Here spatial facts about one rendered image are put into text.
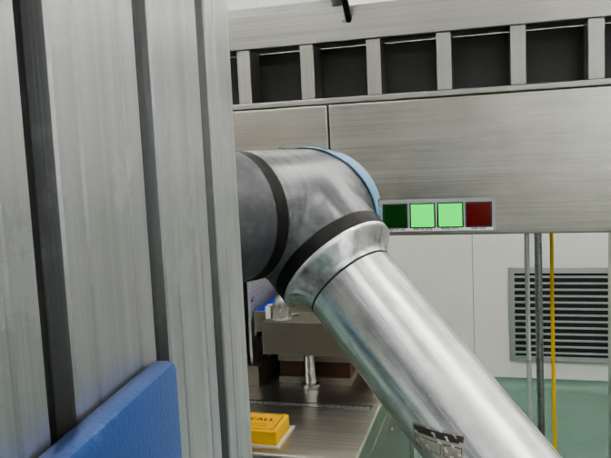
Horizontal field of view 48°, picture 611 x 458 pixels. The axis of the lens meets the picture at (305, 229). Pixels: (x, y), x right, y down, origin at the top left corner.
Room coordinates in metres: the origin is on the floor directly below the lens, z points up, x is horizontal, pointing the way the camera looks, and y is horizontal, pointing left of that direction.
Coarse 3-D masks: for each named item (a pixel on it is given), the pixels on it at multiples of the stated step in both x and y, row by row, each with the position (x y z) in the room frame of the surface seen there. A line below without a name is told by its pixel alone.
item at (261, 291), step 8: (256, 280) 1.31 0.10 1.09; (264, 280) 1.35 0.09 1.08; (248, 288) 1.27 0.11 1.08; (256, 288) 1.31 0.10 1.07; (264, 288) 1.35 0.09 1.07; (272, 288) 1.40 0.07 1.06; (248, 296) 1.27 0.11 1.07; (256, 296) 1.30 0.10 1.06; (264, 296) 1.34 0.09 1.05; (272, 296) 1.39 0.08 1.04; (248, 304) 1.27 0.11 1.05; (256, 304) 1.30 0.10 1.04; (248, 312) 1.27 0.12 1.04
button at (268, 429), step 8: (256, 416) 1.02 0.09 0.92; (264, 416) 1.02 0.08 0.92; (272, 416) 1.02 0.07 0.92; (280, 416) 1.02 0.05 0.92; (288, 416) 1.03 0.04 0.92; (256, 424) 0.99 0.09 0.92; (264, 424) 0.99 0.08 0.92; (272, 424) 0.99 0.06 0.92; (280, 424) 0.99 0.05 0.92; (288, 424) 1.03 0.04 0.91; (256, 432) 0.97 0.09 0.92; (264, 432) 0.97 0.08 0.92; (272, 432) 0.97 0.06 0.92; (280, 432) 0.98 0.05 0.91; (256, 440) 0.97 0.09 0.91; (264, 440) 0.97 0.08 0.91; (272, 440) 0.96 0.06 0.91; (280, 440) 0.98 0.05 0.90
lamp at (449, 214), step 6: (438, 204) 1.48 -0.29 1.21; (444, 204) 1.47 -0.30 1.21; (450, 204) 1.47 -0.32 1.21; (456, 204) 1.47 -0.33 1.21; (438, 210) 1.48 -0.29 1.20; (444, 210) 1.47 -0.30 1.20; (450, 210) 1.47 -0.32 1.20; (456, 210) 1.47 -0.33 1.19; (438, 216) 1.48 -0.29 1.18; (444, 216) 1.47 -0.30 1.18; (450, 216) 1.47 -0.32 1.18; (456, 216) 1.47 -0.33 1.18; (444, 222) 1.47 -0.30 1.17; (450, 222) 1.47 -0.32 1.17; (456, 222) 1.47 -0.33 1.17
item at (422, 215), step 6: (414, 204) 1.49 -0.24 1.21; (420, 204) 1.49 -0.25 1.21; (426, 204) 1.48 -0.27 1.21; (432, 204) 1.48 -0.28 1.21; (414, 210) 1.49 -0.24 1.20; (420, 210) 1.49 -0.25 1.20; (426, 210) 1.48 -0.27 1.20; (432, 210) 1.48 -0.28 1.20; (414, 216) 1.49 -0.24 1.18; (420, 216) 1.49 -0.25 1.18; (426, 216) 1.48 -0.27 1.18; (432, 216) 1.48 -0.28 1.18; (414, 222) 1.49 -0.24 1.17; (420, 222) 1.49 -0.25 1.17; (426, 222) 1.48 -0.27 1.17; (432, 222) 1.48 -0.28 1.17
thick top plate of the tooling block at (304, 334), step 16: (272, 320) 1.22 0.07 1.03; (288, 320) 1.21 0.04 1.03; (304, 320) 1.21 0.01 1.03; (272, 336) 1.20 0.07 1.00; (288, 336) 1.20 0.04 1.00; (304, 336) 1.19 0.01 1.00; (320, 336) 1.18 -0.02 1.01; (272, 352) 1.21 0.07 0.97; (288, 352) 1.20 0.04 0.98; (304, 352) 1.19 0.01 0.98; (320, 352) 1.18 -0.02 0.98; (336, 352) 1.17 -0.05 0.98
